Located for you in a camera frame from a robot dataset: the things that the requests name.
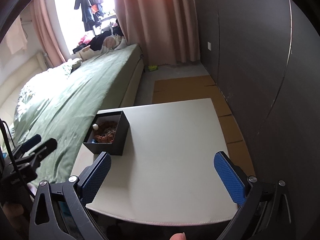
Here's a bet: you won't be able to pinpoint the black jewelry box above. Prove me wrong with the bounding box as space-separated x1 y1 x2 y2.
83 111 130 156

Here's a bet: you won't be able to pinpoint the brown seed bead bracelet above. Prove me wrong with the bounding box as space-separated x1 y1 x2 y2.
94 121 119 144

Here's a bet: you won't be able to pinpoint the person left hand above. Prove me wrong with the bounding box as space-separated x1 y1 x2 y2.
2 203 24 229

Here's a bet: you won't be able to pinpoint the person right hand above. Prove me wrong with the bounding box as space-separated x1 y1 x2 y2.
170 233 186 240

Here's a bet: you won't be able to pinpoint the green bed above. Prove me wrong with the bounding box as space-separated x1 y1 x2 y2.
13 44 144 185

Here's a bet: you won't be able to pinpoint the white square table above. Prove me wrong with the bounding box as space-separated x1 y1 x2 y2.
87 103 237 226

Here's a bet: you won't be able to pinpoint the green pillow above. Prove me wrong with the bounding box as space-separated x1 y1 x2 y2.
56 58 82 75

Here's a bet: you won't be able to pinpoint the pink hanging towel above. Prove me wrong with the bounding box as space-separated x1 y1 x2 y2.
5 16 28 55

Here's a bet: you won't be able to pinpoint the green toy on floor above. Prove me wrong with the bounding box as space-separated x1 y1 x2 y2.
148 65 158 72

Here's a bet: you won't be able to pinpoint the clothes pile on bed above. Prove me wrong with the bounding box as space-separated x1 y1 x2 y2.
73 25 124 54

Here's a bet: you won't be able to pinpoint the dark wardrobe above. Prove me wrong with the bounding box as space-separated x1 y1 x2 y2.
195 0 319 239

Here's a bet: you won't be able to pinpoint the pink left curtain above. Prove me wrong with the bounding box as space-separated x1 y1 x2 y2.
30 0 65 67

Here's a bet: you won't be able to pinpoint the pink curtain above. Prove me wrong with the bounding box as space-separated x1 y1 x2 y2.
30 0 65 67
114 0 200 66

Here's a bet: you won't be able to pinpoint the hanging dark clothes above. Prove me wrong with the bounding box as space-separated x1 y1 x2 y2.
74 0 105 31

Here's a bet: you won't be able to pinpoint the black cable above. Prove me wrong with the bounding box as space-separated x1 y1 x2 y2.
0 118 36 198

